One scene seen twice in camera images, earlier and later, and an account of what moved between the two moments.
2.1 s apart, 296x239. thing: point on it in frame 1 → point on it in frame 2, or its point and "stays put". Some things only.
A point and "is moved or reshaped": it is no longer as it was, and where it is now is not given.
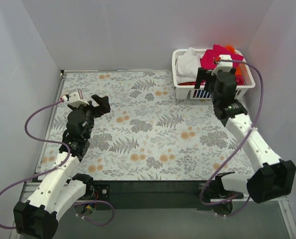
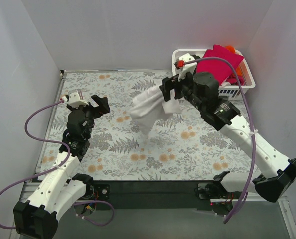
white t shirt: (187, 65) is moved or reshaped
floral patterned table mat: (154, 131) stays put
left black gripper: (95, 109) stays put
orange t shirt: (238, 71) stays put
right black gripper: (211, 81) → (172, 85)
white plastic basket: (188, 91) stays put
